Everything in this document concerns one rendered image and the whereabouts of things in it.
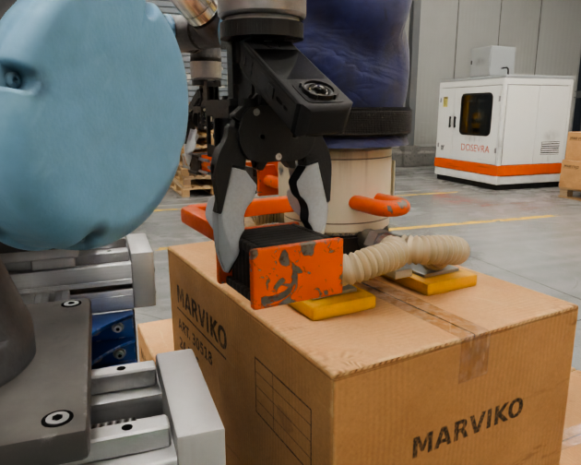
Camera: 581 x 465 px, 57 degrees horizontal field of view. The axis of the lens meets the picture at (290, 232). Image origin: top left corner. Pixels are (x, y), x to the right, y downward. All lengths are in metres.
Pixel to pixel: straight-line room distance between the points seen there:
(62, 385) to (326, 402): 0.30
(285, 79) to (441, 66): 11.94
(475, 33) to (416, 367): 12.36
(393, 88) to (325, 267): 0.39
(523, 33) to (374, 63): 12.97
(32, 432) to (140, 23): 0.22
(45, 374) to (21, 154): 0.21
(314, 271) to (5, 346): 0.23
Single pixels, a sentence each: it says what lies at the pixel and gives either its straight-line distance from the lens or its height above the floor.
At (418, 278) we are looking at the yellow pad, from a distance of 0.81.
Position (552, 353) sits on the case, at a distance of 0.81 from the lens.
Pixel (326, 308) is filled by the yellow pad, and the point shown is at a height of 0.96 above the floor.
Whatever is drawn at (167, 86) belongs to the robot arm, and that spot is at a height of 1.22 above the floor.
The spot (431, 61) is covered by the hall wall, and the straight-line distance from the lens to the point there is 12.19.
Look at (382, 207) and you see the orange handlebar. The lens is 0.73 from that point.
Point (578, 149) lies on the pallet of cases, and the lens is 8.24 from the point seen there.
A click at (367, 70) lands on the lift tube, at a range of 0.75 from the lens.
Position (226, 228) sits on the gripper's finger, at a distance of 0.45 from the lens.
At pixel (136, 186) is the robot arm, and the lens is 0.25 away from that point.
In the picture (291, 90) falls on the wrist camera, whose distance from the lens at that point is 0.39.
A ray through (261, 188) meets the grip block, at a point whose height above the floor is 1.06.
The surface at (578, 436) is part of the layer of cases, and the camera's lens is 1.33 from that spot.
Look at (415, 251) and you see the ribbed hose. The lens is 0.73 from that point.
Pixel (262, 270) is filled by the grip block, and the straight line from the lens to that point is 0.42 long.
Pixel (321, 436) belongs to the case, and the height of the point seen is 0.86.
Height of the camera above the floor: 1.21
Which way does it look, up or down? 13 degrees down
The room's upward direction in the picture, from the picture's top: straight up
